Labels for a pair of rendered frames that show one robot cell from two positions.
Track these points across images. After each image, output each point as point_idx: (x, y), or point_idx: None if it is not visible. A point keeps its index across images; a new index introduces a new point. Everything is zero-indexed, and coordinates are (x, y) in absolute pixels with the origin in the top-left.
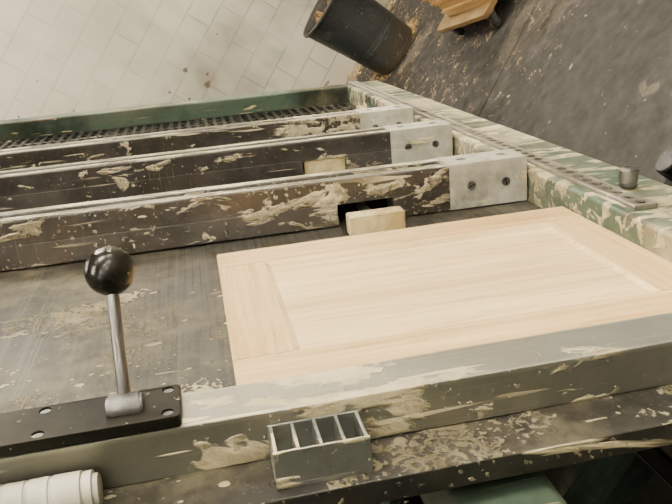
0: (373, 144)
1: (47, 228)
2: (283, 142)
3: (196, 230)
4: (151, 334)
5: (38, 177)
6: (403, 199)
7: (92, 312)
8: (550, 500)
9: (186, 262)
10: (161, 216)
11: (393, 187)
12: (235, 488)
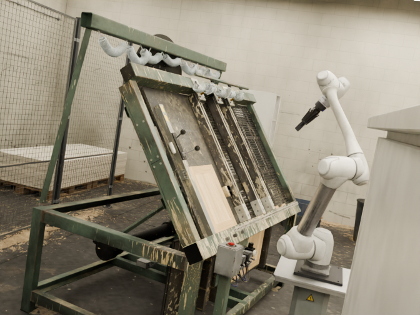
0: (253, 196)
1: (210, 135)
2: (247, 176)
3: (217, 160)
4: (194, 156)
5: (225, 129)
6: (233, 197)
7: None
8: None
9: (209, 160)
10: (217, 154)
11: (234, 194)
12: (177, 167)
